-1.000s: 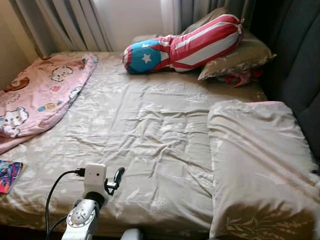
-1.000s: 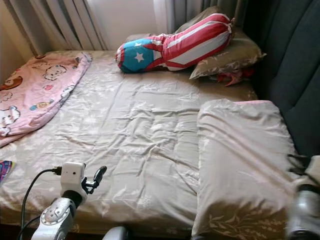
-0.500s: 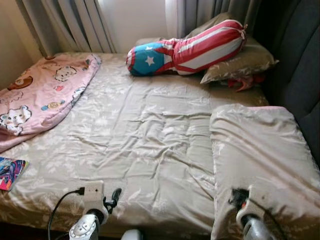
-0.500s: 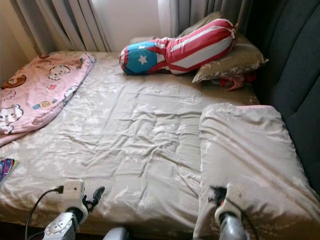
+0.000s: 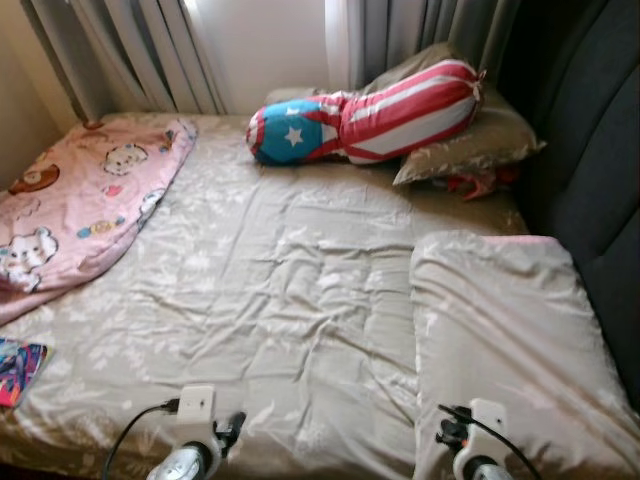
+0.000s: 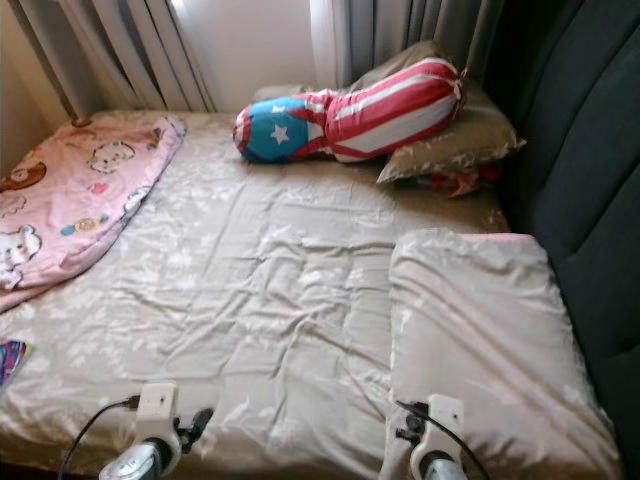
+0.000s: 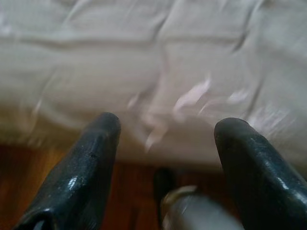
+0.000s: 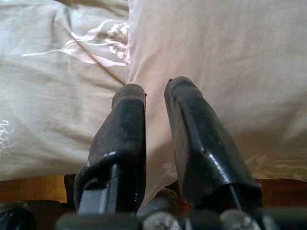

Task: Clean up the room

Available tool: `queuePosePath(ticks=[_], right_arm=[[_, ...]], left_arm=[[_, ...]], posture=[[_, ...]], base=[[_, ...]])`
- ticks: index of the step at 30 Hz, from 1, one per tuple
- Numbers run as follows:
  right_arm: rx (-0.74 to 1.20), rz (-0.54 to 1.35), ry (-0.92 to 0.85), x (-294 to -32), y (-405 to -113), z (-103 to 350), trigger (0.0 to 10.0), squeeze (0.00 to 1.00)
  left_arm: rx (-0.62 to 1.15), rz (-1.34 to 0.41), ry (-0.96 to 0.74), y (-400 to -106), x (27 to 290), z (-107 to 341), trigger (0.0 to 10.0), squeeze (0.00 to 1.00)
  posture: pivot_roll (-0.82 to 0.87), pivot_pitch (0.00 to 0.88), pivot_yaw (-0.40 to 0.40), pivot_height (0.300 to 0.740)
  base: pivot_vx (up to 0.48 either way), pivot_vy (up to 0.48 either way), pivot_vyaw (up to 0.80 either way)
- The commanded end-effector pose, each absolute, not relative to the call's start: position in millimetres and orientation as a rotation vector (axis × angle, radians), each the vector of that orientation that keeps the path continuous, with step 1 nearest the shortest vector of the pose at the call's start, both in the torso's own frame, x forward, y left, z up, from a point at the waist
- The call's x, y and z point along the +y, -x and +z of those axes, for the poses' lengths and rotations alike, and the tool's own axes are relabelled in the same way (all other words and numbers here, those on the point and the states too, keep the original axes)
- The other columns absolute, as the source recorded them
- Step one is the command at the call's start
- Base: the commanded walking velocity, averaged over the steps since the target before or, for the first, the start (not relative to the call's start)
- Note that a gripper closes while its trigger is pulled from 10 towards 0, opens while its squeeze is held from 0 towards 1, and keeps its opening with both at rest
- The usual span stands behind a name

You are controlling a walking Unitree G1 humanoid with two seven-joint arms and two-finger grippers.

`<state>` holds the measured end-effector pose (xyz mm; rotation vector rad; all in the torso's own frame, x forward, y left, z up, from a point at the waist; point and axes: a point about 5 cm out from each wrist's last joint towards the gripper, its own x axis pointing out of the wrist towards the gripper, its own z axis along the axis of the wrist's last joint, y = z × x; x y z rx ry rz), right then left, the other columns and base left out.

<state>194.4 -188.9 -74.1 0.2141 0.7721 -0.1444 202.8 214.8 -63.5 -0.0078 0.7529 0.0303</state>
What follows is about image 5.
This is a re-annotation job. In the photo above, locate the large grey floral pillow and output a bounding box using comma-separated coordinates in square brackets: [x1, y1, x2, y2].
[410, 232, 640, 480]

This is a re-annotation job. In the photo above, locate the colourful comic book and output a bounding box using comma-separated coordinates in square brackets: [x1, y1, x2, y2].
[0, 338, 51, 409]

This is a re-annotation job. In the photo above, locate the bed with grey floral sheet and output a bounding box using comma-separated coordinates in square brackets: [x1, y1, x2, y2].
[0, 110, 531, 479]

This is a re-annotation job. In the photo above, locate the red garment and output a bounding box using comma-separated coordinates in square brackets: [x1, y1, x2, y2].
[445, 165, 521, 201]

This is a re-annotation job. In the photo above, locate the pink cartoon print blanket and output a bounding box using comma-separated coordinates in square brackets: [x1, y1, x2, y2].
[0, 115, 198, 326]

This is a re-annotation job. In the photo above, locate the small grey floral pillow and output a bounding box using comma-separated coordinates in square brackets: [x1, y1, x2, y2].
[375, 42, 546, 187]

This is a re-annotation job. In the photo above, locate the dark grey padded headboard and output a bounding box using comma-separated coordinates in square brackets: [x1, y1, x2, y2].
[500, 0, 640, 411]

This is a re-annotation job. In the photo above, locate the star and stripes bolster pillow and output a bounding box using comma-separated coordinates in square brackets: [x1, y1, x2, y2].
[246, 60, 488, 167]

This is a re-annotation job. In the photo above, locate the grey curtain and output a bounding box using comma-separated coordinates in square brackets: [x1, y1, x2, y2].
[20, 0, 233, 123]
[345, 0, 521, 96]

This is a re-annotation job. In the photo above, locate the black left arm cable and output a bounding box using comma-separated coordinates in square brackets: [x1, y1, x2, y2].
[100, 398, 181, 480]

